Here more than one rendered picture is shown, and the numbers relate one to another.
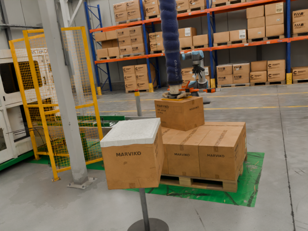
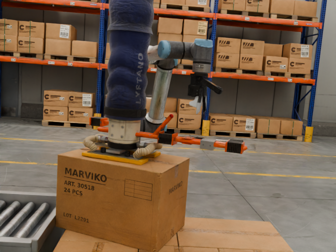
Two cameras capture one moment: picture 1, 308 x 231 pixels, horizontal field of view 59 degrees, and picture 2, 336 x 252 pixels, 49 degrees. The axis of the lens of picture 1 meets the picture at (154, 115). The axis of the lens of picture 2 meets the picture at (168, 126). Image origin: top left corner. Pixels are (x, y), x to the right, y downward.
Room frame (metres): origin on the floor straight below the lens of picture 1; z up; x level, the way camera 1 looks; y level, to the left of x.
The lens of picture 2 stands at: (2.05, 0.41, 1.38)
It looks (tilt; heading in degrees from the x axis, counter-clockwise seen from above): 8 degrees down; 330
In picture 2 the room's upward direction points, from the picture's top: 4 degrees clockwise
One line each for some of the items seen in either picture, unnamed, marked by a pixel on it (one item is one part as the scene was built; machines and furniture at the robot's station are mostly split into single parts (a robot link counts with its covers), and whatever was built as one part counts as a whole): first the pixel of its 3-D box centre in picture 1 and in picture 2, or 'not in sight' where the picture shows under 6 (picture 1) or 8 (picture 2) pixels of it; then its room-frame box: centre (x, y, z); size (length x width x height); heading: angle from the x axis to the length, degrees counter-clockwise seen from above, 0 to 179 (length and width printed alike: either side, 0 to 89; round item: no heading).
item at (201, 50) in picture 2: (195, 55); (202, 51); (3.59, -0.63, 1.52); 0.10 x 0.09 x 0.12; 166
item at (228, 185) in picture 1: (196, 164); not in sight; (3.45, -0.50, 0.07); 1.20 x 1.00 x 0.14; 63
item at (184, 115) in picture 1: (178, 112); (124, 191); (3.86, -0.37, 0.74); 0.60 x 0.40 x 0.40; 38
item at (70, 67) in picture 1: (65, 63); not in sight; (3.54, 1.04, 1.62); 0.20 x 0.05 x 0.30; 63
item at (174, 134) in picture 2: (189, 90); (167, 137); (3.69, -0.53, 1.07); 0.10 x 0.08 x 0.06; 133
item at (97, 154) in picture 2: (172, 97); (115, 154); (3.81, -0.29, 0.97); 0.34 x 0.10 x 0.05; 43
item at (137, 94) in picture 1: (140, 119); not in sight; (4.72, 0.25, 0.50); 0.07 x 0.07 x 1.00; 63
